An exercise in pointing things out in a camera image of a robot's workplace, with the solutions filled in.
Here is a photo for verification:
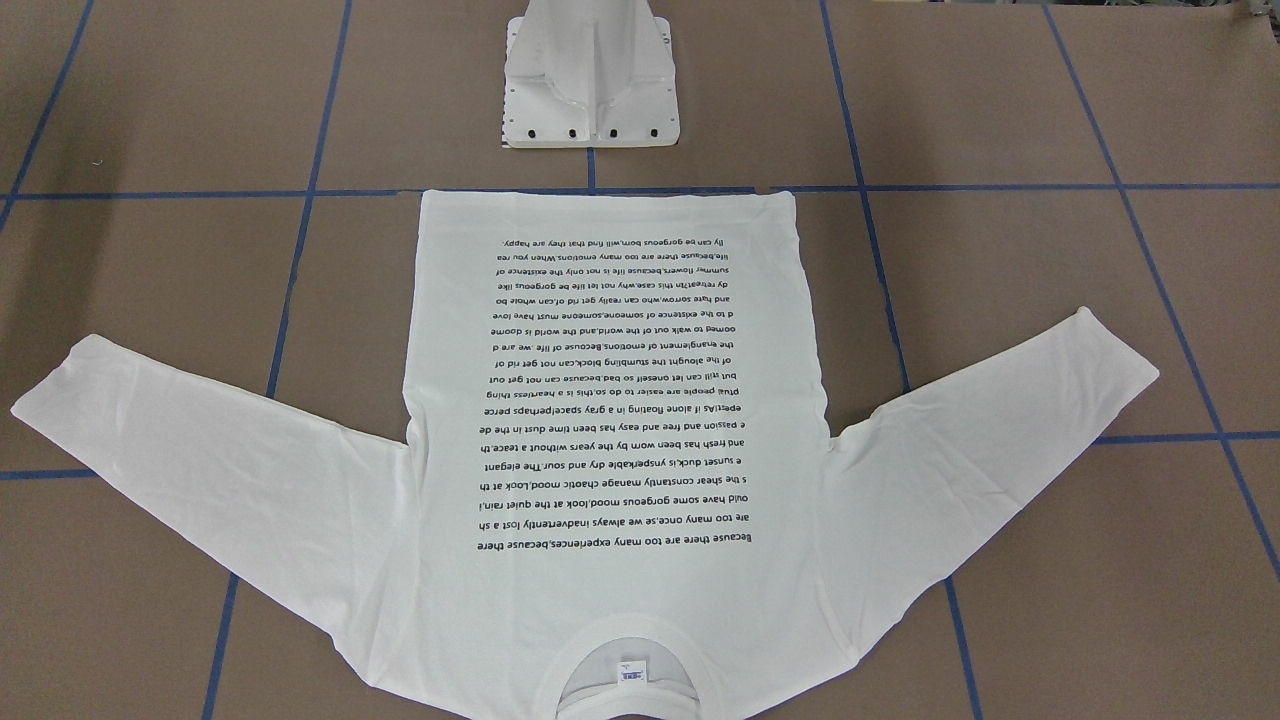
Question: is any white long-sleeve printed shirt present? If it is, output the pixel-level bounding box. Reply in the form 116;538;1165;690
12;191;1158;719

